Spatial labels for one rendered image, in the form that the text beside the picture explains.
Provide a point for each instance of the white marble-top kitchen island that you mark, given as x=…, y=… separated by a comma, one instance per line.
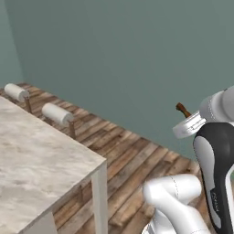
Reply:
x=100, y=198

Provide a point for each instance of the white cushion wooden stool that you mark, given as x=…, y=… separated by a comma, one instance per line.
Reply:
x=56, y=113
x=15, y=91

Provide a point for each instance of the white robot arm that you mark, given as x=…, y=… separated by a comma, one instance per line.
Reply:
x=173, y=195

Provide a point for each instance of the brown wooden stick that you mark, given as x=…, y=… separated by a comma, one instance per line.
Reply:
x=182, y=108

